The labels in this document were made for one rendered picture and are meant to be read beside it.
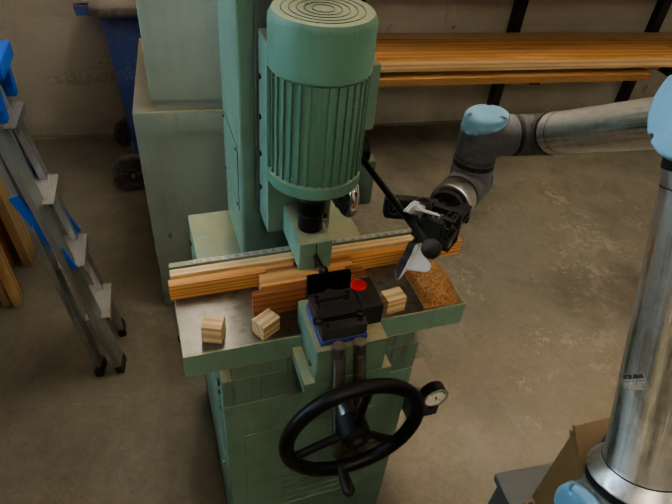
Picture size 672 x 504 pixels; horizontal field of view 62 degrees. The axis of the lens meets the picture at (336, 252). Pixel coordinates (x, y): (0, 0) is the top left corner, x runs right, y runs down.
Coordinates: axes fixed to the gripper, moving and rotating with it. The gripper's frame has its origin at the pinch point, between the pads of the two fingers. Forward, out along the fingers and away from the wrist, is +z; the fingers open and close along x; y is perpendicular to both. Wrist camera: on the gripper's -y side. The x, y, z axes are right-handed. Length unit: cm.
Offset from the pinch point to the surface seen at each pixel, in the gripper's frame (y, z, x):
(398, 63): -91, -192, 28
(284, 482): -18, 11, 76
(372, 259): -10.5, -12.4, 14.7
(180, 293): -37.8, 19.6, 15.8
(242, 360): -20.3, 21.9, 23.1
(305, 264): -18.0, 3.5, 9.8
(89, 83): -240, -114, 50
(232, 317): -26.3, 17.3, 18.2
